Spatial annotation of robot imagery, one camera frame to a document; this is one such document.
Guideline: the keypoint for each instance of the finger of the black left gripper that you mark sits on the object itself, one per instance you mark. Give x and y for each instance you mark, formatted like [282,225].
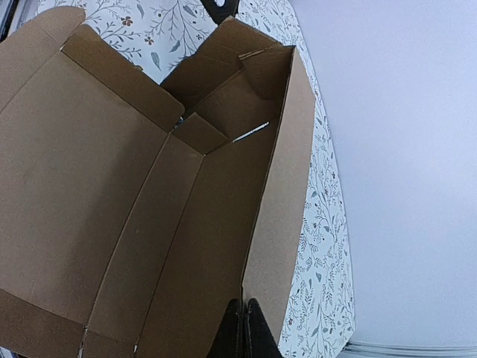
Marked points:
[220,12]

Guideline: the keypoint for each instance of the floral patterned table mat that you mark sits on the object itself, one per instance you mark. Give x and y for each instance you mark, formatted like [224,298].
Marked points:
[320,319]

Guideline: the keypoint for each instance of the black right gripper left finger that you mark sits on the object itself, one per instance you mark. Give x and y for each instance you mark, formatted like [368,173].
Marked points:
[228,341]

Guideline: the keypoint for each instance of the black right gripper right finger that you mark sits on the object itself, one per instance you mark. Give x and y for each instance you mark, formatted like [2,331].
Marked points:
[258,339]

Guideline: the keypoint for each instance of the brown cardboard box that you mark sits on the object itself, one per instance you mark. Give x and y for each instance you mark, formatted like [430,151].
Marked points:
[132,211]

